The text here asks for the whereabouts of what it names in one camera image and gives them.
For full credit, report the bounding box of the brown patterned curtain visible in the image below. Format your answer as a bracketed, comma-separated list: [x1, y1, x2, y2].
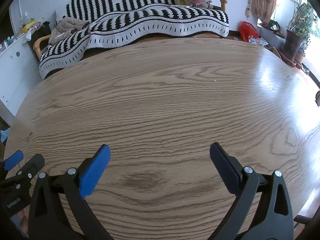
[251, 0, 278, 27]

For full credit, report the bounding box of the black white striped blanket sofa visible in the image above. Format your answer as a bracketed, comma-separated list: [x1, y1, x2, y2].
[39, 0, 230, 79]

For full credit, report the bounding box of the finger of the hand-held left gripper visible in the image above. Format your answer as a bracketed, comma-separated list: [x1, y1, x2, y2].
[0, 150, 24, 179]
[0, 154, 45, 195]

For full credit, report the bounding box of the wooden frame sofa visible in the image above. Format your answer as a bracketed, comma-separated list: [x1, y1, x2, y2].
[33, 0, 230, 63]

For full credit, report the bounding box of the white cabinet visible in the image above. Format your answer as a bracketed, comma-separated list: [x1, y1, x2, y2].
[0, 31, 43, 120]

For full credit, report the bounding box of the small dark frame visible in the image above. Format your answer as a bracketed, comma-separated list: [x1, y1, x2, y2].
[267, 20, 282, 32]

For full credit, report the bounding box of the yellow toy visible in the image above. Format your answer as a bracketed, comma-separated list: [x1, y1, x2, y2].
[20, 17, 35, 33]

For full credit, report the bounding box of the potted plant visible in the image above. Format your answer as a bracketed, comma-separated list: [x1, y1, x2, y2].
[282, 0, 317, 67]

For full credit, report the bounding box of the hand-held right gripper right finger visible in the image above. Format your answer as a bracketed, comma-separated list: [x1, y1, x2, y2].
[209, 142, 294, 240]

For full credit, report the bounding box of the light blue plastic bag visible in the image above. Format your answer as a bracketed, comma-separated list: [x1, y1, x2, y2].
[0, 127, 12, 143]

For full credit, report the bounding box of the dark wooden chair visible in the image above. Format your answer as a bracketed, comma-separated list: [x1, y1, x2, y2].
[294, 212, 317, 233]

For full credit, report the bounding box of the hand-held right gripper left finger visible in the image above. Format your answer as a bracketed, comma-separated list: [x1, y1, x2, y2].
[28, 144, 114, 240]

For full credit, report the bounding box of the black bag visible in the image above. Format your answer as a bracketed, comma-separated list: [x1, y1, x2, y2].
[27, 21, 53, 53]

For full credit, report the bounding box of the beige plush toy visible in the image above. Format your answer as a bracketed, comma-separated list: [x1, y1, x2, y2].
[48, 17, 90, 46]

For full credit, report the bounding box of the red plastic bag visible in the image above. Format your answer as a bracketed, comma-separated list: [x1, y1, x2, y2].
[239, 21, 260, 42]

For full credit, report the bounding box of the crumpled white packaging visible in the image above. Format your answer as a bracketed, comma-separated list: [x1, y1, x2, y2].
[247, 36, 268, 47]

